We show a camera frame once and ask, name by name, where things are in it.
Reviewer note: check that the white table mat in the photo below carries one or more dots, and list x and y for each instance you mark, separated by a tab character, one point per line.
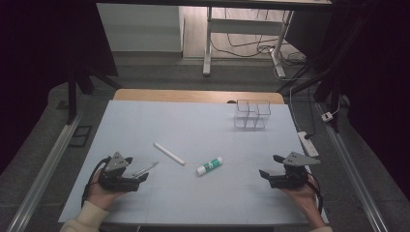
193	199

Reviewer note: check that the small white adapter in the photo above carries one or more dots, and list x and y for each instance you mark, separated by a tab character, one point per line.
327	116

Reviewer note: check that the white green glue stick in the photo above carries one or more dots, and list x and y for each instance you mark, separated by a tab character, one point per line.
209	166

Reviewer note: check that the person's right hand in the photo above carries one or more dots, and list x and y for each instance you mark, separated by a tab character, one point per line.
301	196

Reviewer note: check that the aluminium floor rail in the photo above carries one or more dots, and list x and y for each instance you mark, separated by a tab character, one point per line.
42	180
354	180

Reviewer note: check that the white power strip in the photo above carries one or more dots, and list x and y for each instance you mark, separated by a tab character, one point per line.
307	145

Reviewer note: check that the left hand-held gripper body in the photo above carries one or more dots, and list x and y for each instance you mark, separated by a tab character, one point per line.
116	174

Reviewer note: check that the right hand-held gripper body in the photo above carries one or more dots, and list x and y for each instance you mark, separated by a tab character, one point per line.
291	175

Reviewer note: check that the clear acrylic pen holder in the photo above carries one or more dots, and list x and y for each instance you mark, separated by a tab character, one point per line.
251	122

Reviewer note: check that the white pen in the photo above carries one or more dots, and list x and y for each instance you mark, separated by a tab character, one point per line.
169	154

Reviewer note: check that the dark curtain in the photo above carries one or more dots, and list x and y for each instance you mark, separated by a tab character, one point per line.
380	80
32	64

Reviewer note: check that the black stand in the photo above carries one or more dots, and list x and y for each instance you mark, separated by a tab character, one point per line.
332	87
71	96

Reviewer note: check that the white cabinet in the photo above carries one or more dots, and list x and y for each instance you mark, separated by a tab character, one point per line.
138	29

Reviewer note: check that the person's left hand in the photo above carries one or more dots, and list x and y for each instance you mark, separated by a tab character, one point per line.
103	196

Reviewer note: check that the white desk frame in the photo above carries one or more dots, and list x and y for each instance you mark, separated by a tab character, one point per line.
208	48

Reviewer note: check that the clear grey pen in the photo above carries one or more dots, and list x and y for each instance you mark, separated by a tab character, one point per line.
146	168

